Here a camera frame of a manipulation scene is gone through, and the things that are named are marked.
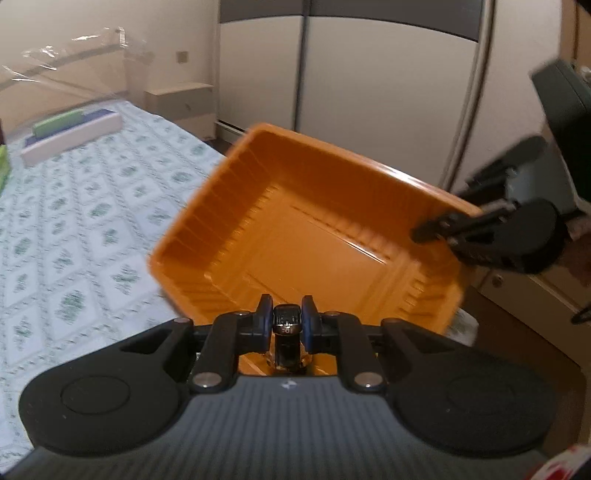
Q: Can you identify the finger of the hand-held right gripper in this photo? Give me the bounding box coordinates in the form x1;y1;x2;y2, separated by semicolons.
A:
410;199;520;269
454;135;549;200

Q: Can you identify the plastic-wrapped headboard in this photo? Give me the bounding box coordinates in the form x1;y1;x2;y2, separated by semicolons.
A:
0;27;154;139

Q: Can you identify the bed with patterned sheet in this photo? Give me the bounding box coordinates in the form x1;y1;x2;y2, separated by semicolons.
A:
0;99;228;468

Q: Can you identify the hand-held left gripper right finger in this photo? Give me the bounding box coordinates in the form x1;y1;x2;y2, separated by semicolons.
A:
301;294;457;394

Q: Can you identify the sliding door wardrobe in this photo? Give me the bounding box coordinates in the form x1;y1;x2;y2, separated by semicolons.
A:
214;0;498;195

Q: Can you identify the red white printed cloth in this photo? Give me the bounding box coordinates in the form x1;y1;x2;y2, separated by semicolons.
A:
531;444;591;480

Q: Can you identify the beige nightstand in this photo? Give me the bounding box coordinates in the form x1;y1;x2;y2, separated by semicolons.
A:
144;82;216;140

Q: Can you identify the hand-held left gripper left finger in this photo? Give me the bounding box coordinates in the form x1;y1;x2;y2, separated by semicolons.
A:
120;294;274;394

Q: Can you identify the dark metal bracelet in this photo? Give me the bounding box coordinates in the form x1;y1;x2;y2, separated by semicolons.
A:
271;304;306;371

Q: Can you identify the green foam block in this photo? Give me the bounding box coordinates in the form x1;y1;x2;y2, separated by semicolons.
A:
34;110;86;139

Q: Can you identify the orange plastic tray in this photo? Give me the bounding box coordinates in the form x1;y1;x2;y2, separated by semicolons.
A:
148;122;484;376

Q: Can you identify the long white box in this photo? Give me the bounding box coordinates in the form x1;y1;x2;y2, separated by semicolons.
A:
20;108;124;168

